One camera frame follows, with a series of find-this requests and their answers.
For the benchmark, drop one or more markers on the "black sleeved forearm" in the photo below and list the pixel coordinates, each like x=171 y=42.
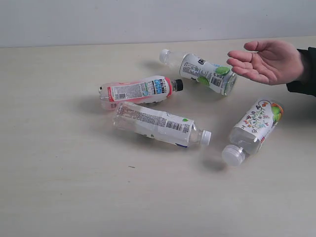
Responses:
x=306 y=82

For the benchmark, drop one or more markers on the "floral label clear bottle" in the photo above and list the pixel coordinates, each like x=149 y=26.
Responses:
x=249 y=134

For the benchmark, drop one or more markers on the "lime label clear bottle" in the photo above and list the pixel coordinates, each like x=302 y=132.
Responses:
x=220 y=79

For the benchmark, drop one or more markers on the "white label clear bottle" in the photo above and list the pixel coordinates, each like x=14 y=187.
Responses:
x=160 y=125

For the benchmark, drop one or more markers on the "open palm human hand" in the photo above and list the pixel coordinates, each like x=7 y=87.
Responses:
x=270 y=62

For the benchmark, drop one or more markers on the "pink label black-cap bottle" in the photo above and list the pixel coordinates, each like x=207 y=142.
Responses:
x=149 y=90

